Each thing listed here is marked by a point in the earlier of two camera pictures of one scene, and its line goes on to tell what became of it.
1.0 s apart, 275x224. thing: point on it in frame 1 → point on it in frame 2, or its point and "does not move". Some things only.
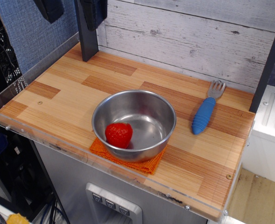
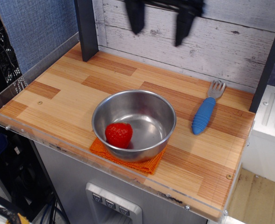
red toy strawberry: (119, 135) does not move
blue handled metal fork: (204, 111) does not move
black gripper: (94, 11) → (187, 10)
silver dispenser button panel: (109, 208) does not move
